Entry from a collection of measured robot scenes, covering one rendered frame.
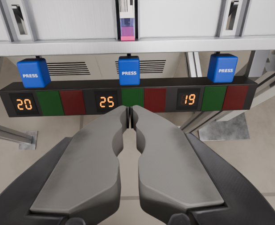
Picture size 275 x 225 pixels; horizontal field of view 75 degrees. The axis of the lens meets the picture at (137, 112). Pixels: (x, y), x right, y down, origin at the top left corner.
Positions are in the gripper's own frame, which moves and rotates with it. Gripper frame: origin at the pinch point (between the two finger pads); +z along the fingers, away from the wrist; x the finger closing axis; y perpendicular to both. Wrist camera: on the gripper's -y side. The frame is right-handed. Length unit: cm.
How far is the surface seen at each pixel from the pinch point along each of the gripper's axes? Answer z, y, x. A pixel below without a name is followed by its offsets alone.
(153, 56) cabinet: 63, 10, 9
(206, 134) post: 60, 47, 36
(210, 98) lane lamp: 10.9, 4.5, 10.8
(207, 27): 9.9, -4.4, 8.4
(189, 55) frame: 56, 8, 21
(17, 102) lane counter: 10.9, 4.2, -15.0
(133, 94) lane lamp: 10.9, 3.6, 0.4
